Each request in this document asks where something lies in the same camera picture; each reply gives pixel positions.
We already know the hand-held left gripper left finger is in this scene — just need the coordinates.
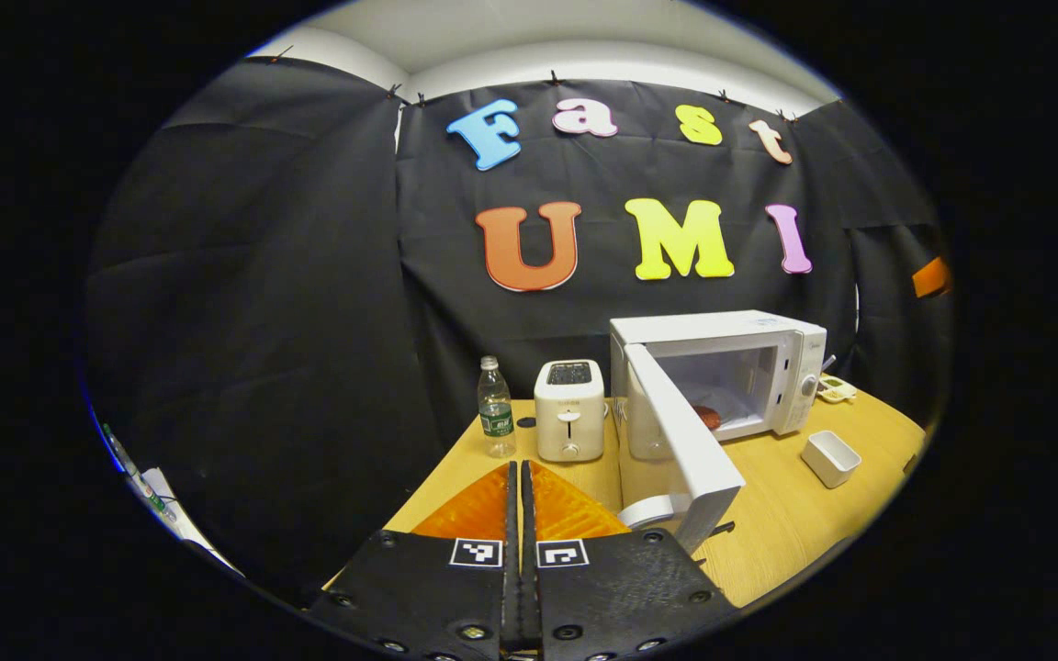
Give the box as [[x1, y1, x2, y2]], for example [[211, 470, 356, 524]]
[[309, 461, 523, 661]]

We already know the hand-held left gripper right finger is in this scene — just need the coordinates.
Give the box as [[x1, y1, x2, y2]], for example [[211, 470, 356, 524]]
[[522, 461, 739, 661]]

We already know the white microwave oven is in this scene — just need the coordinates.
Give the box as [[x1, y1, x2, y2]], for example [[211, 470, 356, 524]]
[[610, 310, 829, 557]]

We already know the white divided snack tray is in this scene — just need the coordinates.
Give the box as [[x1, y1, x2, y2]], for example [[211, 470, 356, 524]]
[[816, 371, 859, 406]]

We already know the white toaster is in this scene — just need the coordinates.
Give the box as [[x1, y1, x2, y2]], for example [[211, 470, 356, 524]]
[[533, 358, 607, 464]]

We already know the clear water bottle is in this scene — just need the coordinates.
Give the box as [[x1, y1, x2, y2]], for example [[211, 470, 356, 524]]
[[477, 354, 518, 459]]

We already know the small white rectangular dish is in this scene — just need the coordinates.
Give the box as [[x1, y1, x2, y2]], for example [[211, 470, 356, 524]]
[[800, 429, 863, 489]]

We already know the black backdrop cloth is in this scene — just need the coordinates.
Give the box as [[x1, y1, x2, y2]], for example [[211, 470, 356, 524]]
[[84, 55, 952, 607]]

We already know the row of backdrop clips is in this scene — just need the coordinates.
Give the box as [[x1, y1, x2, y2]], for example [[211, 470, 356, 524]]
[[267, 44, 801, 125]]

